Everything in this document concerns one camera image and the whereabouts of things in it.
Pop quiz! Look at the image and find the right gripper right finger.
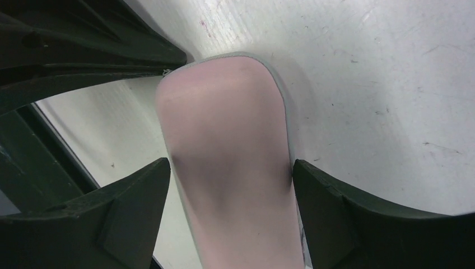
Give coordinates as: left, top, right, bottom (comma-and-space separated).
292, 160, 474, 268

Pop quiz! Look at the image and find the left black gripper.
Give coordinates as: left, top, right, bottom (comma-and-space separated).
1, 1, 187, 114

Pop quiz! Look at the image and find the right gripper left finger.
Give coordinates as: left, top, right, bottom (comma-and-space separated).
1, 157, 171, 268

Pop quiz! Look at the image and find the pink umbrella case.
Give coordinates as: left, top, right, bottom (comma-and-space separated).
155, 52, 305, 268

